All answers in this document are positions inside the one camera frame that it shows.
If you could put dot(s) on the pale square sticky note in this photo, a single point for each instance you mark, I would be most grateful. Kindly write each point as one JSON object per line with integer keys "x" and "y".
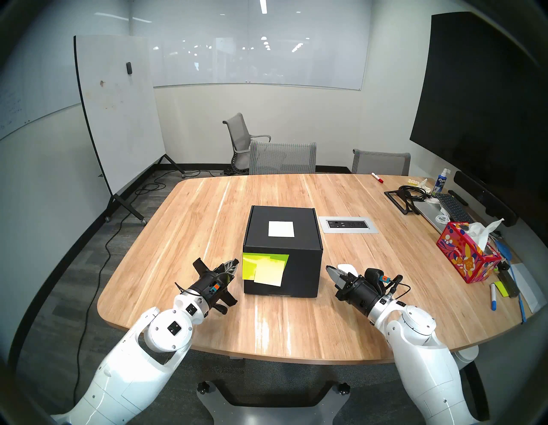
{"x": 281, "y": 229}

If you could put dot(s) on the whiteboard cleaner spray bottle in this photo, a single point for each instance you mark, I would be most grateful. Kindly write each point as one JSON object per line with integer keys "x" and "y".
{"x": 440, "y": 183}

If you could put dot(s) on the white tissue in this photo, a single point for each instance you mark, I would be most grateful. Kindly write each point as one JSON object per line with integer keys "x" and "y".
{"x": 481, "y": 235}

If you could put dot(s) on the glass wall whiteboard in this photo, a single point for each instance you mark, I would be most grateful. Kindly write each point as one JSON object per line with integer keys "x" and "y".
{"x": 257, "y": 51}

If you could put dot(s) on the white computer mouse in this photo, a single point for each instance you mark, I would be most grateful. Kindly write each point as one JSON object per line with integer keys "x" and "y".
{"x": 349, "y": 269}

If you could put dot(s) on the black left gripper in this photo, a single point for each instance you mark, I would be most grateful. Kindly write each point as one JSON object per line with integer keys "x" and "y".
{"x": 210, "y": 289}

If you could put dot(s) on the yellow sticky note pad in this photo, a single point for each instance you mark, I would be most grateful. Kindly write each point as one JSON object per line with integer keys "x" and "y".
{"x": 501, "y": 290}

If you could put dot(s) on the yellow sticky note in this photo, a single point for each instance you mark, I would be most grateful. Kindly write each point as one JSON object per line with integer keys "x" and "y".
{"x": 272, "y": 274}
{"x": 248, "y": 272}

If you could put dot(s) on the silver table power panel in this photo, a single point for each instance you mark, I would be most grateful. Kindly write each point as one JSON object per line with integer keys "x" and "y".
{"x": 347, "y": 224}

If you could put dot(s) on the gray mesh office chair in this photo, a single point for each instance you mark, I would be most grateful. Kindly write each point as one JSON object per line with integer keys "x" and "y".
{"x": 282, "y": 158}

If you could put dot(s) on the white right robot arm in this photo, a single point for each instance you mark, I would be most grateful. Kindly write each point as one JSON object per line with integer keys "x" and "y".
{"x": 428, "y": 368}

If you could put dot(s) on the silver laptop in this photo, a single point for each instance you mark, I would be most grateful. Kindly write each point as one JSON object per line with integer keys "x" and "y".
{"x": 428, "y": 213}

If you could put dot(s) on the large black wall screen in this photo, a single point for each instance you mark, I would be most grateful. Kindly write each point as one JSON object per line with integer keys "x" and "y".
{"x": 479, "y": 94}

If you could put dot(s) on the black cardboard box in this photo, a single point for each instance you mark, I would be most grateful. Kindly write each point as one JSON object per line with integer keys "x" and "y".
{"x": 304, "y": 265}

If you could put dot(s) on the black laptop stand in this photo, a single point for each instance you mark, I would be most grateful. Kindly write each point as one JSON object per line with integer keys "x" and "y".
{"x": 396, "y": 200}

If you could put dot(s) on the gray plain-back office chair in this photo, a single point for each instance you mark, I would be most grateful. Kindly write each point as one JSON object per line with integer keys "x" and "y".
{"x": 381, "y": 163}

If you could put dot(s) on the blue fly swatter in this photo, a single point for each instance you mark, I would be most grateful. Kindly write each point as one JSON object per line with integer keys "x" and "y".
{"x": 504, "y": 250}

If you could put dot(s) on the lime green sticky note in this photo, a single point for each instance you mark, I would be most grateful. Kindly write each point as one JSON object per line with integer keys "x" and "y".
{"x": 250, "y": 258}

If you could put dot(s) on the dark whiteboard eraser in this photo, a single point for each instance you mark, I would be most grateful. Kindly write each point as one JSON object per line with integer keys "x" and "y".
{"x": 509, "y": 283}

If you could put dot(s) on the white paper sheet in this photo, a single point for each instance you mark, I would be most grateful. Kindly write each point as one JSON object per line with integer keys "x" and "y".
{"x": 531, "y": 287}

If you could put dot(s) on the rolling whiteboard on stand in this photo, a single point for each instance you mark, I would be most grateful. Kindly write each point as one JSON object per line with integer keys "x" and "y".
{"x": 120, "y": 115}

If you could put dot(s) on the red capped marker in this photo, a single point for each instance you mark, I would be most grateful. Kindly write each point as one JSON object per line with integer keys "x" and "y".
{"x": 376, "y": 178}

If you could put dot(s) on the black keyboard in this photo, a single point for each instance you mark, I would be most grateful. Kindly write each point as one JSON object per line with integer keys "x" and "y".
{"x": 454, "y": 208}

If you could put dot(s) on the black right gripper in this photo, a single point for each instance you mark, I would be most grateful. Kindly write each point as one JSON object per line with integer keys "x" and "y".
{"x": 366, "y": 292}

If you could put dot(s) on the small dotted white blocks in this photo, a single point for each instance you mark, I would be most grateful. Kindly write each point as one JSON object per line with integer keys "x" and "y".
{"x": 413, "y": 181}

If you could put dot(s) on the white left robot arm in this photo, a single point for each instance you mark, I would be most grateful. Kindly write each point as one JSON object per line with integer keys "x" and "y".
{"x": 128, "y": 377}

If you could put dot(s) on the red floral tissue box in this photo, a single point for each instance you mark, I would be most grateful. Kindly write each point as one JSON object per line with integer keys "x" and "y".
{"x": 462, "y": 257}

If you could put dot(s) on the blue capped marker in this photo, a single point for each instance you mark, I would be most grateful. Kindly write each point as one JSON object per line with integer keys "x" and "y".
{"x": 493, "y": 297}

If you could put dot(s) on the gray office chair with armrests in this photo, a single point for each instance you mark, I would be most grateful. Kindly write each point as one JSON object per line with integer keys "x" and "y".
{"x": 237, "y": 133}

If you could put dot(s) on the black video conference bar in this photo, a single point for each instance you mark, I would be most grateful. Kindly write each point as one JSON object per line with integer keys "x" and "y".
{"x": 483, "y": 197}

